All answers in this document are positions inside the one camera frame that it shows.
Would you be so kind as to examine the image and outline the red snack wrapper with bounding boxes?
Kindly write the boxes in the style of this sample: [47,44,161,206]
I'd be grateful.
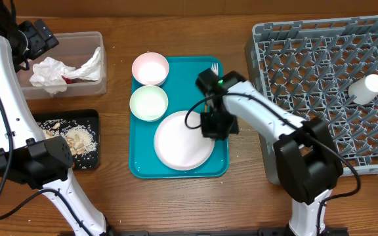
[62,77,73,84]

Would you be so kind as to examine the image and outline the teal plastic tray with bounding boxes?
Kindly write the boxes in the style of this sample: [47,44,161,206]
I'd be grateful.
[129,56,230,179]

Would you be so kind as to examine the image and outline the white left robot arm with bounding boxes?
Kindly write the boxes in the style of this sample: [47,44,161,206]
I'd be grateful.
[0,0,114,235]

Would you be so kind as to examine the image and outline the white bowl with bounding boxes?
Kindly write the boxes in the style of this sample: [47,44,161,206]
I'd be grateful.
[129,85,169,122]

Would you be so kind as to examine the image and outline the white plastic fork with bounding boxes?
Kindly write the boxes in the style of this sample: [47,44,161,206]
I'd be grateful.
[211,62,219,75]

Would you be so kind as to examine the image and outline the pink plate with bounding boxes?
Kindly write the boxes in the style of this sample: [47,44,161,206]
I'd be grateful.
[154,111,215,170]

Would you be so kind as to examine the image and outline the rice and peanut leftovers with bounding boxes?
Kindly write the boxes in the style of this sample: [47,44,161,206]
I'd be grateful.
[37,119,98,157]

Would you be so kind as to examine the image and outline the pink bowl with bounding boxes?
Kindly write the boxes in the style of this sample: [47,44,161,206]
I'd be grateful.
[131,52,169,86]

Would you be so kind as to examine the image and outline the white upturned cup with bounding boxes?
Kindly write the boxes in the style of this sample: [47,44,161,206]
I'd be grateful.
[348,74,378,105]

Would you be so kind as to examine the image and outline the white napkin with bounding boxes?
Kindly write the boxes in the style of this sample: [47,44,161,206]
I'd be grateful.
[30,47,101,94]

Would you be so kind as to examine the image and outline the clear plastic bin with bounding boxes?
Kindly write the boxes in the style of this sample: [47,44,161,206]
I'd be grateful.
[16,31,107,100]

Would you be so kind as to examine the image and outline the grey dishwasher rack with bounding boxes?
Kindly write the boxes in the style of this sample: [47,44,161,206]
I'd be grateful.
[245,16,378,175]

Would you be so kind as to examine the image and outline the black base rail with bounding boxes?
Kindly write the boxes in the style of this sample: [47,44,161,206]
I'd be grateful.
[107,227,349,236]

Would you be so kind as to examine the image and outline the black food waste tray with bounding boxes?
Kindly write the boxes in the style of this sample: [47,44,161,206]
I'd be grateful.
[33,109,100,170]

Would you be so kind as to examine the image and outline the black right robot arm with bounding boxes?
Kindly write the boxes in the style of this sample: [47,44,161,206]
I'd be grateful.
[196,69,348,235]

